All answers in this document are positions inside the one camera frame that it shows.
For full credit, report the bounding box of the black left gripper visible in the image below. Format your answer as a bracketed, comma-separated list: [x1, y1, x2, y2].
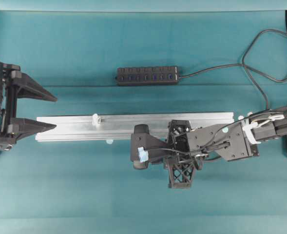
[0, 62, 57, 151]

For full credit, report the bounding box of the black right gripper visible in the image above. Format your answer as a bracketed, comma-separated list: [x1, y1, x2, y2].
[164, 120, 202, 189]

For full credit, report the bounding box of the black USB cable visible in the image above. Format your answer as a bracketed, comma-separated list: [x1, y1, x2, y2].
[177, 29, 287, 110]

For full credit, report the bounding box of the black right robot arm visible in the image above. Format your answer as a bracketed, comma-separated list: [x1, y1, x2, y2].
[163, 106, 287, 189]

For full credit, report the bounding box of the black USB hub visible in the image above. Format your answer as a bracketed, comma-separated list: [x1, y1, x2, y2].
[115, 66, 179, 86]

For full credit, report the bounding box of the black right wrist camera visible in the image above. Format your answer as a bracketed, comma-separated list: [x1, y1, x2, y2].
[130, 124, 172, 170]

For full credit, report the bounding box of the aluminium extrusion rail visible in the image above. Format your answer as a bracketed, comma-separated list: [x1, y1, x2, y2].
[36, 112, 234, 142]

